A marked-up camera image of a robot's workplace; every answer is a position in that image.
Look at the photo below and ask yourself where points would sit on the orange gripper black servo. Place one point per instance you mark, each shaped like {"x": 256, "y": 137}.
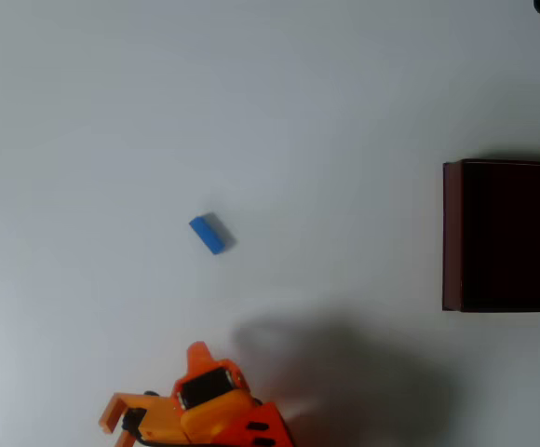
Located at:
{"x": 208, "y": 385}

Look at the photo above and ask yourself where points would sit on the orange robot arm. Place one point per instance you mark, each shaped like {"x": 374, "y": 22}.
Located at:
{"x": 225, "y": 419}

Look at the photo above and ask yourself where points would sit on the dark red box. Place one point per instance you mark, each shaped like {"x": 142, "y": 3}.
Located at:
{"x": 507, "y": 237}

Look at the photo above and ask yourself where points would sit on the small blue block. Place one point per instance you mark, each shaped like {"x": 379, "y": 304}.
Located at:
{"x": 209, "y": 233}

